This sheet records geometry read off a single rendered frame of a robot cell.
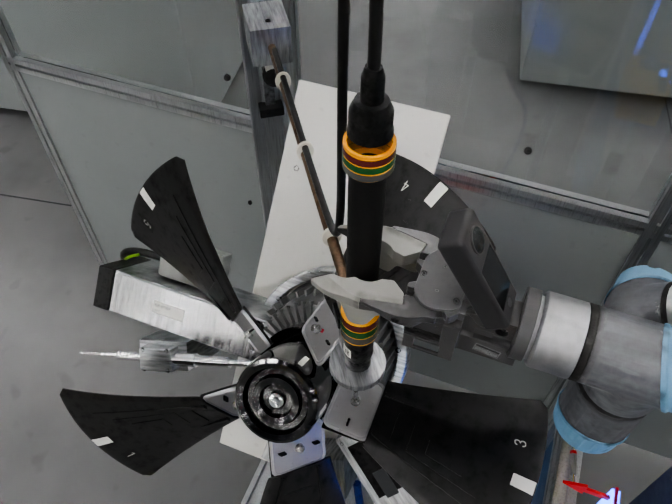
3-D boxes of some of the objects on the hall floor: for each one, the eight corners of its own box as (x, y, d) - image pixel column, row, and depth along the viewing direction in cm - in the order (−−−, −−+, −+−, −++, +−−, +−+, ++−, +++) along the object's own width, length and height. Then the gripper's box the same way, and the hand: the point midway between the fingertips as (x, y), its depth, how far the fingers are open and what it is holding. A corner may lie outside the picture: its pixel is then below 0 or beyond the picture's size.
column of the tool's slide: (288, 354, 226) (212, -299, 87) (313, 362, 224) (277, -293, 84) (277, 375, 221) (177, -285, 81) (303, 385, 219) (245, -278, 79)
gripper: (505, 407, 60) (302, 337, 64) (529, 303, 67) (346, 248, 72) (527, 362, 53) (298, 288, 58) (551, 253, 60) (347, 195, 65)
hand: (335, 252), depth 62 cm, fingers open, 6 cm apart
